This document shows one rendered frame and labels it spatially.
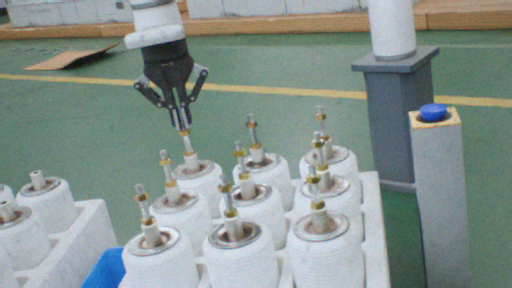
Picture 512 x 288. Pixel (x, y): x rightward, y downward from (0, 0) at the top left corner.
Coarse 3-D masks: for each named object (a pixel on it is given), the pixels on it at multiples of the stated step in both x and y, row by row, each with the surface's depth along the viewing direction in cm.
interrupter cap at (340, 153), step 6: (312, 150) 106; (336, 150) 105; (342, 150) 104; (348, 150) 103; (306, 156) 104; (312, 156) 104; (336, 156) 103; (342, 156) 102; (306, 162) 102; (312, 162) 101; (330, 162) 100; (336, 162) 100
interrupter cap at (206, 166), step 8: (200, 160) 111; (208, 160) 110; (176, 168) 110; (184, 168) 110; (200, 168) 109; (208, 168) 107; (176, 176) 106; (184, 176) 106; (192, 176) 105; (200, 176) 105
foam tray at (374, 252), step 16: (368, 176) 110; (368, 192) 104; (368, 208) 99; (288, 224) 102; (368, 224) 95; (368, 240) 90; (384, 240) 98; (288, 256) 90; (368, 256) 87; (384, 256) 86; (208, 272) 90; (288, 272) 86; (368, 272) 83; (384, 272) 82
